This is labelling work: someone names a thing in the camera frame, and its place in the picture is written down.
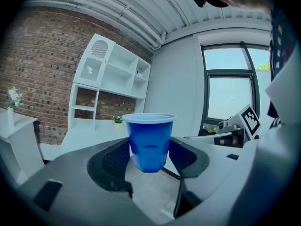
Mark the white side cabinet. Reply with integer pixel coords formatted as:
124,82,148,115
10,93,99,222
0,107,45,186

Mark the white shelf unit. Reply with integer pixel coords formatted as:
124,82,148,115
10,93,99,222
68,33,151,133

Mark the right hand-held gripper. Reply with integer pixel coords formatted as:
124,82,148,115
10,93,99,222
183,104,262,149

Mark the blue plastic cup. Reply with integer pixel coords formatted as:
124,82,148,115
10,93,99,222
121,113,177,173

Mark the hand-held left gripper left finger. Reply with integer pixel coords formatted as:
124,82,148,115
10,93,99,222
20,137,176,226

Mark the person's dark patterned shirt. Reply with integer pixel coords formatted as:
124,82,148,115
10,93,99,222
267,5,298,128

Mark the dark framed window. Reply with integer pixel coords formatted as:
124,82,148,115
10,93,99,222
200,40,271,137

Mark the white vase with white flowers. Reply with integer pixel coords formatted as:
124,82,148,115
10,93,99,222
6,86,24,132

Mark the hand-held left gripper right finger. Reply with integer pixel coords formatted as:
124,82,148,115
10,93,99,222
168,137,258,219

